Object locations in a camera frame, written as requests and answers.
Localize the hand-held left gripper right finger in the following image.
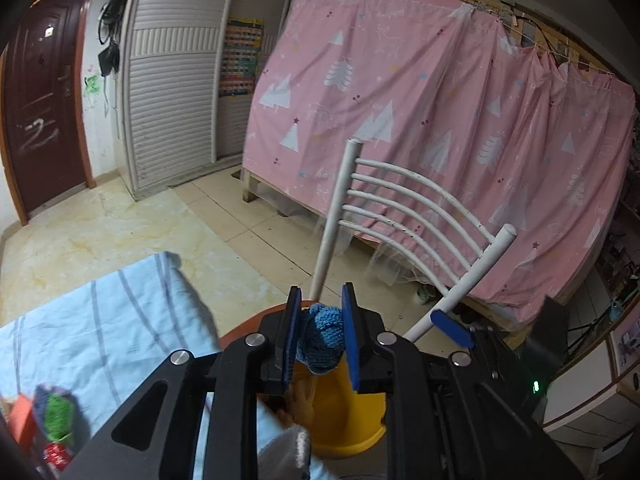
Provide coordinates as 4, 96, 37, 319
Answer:
341, 282, 583, 480

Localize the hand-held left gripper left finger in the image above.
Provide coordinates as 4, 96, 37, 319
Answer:
60, 286, 303, 480

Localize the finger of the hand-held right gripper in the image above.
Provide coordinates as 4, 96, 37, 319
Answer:
431, 310, 476, 350

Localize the blue knitted cloth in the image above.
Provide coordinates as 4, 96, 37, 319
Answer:
295, 302, 348, 376

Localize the yellow plastic bin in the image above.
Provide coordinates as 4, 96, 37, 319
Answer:
257, 360, 388, 461

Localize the orange box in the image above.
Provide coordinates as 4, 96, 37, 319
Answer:
7, 394, 38, 448

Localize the person's left hand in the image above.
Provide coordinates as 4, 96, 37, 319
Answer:
257, 425, 313, 480

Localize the white cabinet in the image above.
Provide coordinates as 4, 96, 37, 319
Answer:
542, 332, 640, 471

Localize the white metal chair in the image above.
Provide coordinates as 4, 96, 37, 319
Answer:
310, 139, 518, 343

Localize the light blue striped tablecloth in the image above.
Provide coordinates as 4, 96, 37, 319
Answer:
0, 251, 331, 480

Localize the green purple knitted pad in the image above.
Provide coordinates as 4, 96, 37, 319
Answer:
32, 384, 78, 443

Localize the pink tree-print bed curtain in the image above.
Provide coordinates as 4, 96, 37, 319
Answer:
242, 0, 638, 333

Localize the red packet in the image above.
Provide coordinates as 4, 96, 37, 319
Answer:
44, 440, 76, 471

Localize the white louvered wardrobe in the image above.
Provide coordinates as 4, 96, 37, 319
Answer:
117, 0, 311, 201

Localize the colourful chart poster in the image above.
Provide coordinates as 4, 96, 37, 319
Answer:
218, 17, 265, 98

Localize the black hanging bag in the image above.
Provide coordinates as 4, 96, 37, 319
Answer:
97, 0, 133, 78

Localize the dark red door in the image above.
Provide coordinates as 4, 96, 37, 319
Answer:
0, 0, 96, 226

